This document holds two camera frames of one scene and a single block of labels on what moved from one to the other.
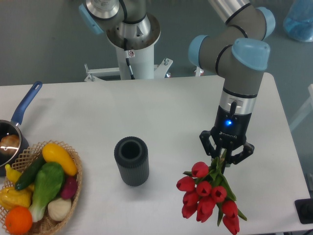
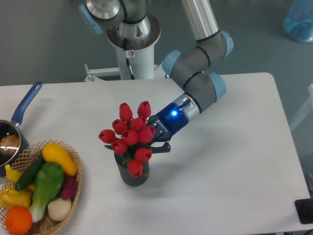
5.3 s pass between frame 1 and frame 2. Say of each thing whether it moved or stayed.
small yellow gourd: stayed
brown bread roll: stayed
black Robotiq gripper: moved
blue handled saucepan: stayed
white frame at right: stayed
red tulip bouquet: moved
